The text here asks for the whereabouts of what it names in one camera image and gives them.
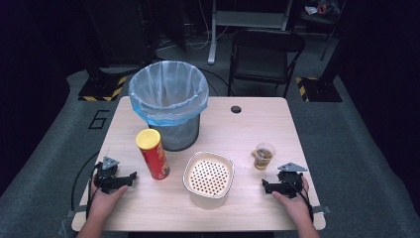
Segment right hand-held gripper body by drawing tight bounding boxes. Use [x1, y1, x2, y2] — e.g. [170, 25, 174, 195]
[276, 162, 309, 199]

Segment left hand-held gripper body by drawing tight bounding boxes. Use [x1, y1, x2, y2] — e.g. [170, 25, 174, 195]
[93, 156, 120, 194]

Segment clear plastic cup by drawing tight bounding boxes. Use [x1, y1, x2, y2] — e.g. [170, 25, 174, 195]
[251, 142, 277, 172]

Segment wet tea leaves clump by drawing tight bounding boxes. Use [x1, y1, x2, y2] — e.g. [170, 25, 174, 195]
[256, 148, 273, 161]

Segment red chip can yellow lid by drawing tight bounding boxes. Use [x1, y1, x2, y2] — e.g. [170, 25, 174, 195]
[135, 128, 171, 181]

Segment white perforated strainer container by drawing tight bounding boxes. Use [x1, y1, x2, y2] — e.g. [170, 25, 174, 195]
[182, 151, 236, 210]

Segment black mesh trash bin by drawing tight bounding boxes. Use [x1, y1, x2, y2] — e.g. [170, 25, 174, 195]
[148, 113, 202, 153]

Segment translucent blue bin liner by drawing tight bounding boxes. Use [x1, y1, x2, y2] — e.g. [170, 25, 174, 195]
[128, 59, 210, 128]

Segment person's left hand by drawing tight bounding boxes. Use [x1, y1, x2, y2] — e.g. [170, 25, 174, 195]
[88, 184, 129, 221]

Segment person's right hand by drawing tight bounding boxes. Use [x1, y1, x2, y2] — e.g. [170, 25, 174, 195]
[270, 176, 313, 223]

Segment black folding chair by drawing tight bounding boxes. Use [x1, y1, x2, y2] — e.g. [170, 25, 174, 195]
[227, 29, 306, 99]

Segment dark equipment cabinet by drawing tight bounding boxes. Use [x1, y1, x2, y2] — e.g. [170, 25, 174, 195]
[81, 0, 158, 77]

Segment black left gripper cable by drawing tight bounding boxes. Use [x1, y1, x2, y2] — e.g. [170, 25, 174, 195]
[70, 151, 102, 221]

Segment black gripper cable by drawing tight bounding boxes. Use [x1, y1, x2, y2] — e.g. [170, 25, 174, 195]
[286, 175, 315, 223]
[70, 151, 102, 221]

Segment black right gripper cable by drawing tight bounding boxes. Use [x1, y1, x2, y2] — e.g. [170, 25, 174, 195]
[286, 175, 315, 223]

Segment hazard striped base plate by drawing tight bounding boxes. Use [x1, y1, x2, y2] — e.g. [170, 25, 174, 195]
[295, 76, 344, 103]
[77, 75, 129, 102]

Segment black floor cable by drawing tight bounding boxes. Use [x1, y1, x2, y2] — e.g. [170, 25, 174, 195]
[196, 66, 234, 97]

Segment white floor cables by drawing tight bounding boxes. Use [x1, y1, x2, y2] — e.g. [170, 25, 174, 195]
[155, 0, 230, 53]

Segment white desk frame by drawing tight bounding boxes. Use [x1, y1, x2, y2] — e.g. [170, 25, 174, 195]
[207, 0, 295, 65]

